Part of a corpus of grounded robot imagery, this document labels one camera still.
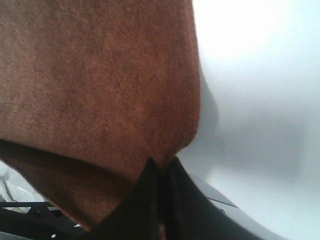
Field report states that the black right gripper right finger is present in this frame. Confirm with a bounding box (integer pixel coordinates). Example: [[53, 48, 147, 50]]
[[163, 157, 260, 240]]

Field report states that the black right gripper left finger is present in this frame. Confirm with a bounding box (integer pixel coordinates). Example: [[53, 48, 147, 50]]
[[73, 158, 160, 240]]

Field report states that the brown towel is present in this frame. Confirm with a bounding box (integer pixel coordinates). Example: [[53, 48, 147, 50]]
[[0, 0, 200, 230]]

